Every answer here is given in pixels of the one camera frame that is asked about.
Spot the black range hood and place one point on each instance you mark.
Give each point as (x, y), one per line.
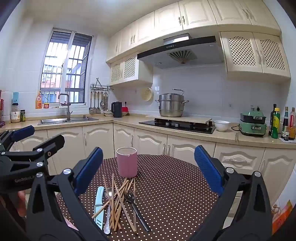
(196, 42)

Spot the small red container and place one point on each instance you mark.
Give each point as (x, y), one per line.
(125, 109)

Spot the orange dish soap bottle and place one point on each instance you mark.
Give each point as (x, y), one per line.
(38, 102)

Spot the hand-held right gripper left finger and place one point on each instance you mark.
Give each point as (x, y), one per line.
(89, 171)

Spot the white bowl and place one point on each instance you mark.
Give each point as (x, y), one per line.
(222, 126)

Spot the dark sauce bottle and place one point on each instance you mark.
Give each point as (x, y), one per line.
(285, 120)

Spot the light blue carton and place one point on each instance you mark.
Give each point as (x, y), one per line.
(15, 97)

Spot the cream lower kitchen cabinets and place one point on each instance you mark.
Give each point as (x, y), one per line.
(99, 139)

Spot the dark glass bottle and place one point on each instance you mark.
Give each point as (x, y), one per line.
(274, 106)

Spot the person's left hand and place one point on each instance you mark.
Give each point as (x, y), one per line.
(22, 202)

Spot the barred kitchen window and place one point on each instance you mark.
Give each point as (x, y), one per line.
(71, 67)

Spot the black kettle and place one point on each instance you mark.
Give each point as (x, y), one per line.
(116, 110)

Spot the pink utensil cup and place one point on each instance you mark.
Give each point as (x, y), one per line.
(126, 164)

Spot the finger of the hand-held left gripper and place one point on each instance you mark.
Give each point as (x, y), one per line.
(23, 133)
(54, 142)

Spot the steel kitchen faucet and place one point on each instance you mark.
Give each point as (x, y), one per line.
(67, 109)

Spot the light blue knife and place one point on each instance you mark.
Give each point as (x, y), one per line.
(99, 199)

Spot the green bottle yellow cap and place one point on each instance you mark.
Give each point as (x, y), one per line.
(275, 125)

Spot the bunch of wooden chopsticks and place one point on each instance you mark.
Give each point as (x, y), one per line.
(112, 197)

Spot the red label sauce bottle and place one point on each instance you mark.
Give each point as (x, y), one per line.
(292, 129)

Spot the large white label jar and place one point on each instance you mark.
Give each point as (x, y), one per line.
(15, 114)

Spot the wall utensil rack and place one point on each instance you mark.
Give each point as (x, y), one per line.
(101, 87)

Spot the small white dish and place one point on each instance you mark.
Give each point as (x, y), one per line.
(108, 113)

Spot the orange printed carton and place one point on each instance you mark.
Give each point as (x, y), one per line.
(282, 215)

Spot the silver spoon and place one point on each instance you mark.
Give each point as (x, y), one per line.
(107, 193)

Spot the large lattice door cabinet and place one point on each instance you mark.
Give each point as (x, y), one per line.
(256, 53)

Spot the black gas cooktop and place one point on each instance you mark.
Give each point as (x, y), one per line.
(185, 127)

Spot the clear jar with red utensils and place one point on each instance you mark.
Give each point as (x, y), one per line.
(1, 109)

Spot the small green jar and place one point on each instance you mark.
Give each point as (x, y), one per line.
(22, 116)

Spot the green electric cooker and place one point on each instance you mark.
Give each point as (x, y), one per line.
(252, 127)

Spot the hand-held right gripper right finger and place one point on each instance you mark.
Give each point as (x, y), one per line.
(208, 171)

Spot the hanging steel kitchen utensil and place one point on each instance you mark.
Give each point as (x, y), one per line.
(94, 109)
(105, 102)
(91, 110)
(98, 109)
(102, 104)

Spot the yellow round steamer rack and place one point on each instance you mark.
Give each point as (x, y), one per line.
(146, 94)

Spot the steel steamer pot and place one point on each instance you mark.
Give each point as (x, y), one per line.
(171, 106)

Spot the steel kitchen sink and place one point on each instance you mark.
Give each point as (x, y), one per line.
(55, 121)

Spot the cream upper wall cabinets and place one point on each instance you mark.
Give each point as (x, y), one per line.
(166, 20)

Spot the small lattice door cabinet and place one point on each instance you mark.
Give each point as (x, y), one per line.
(122, 69)

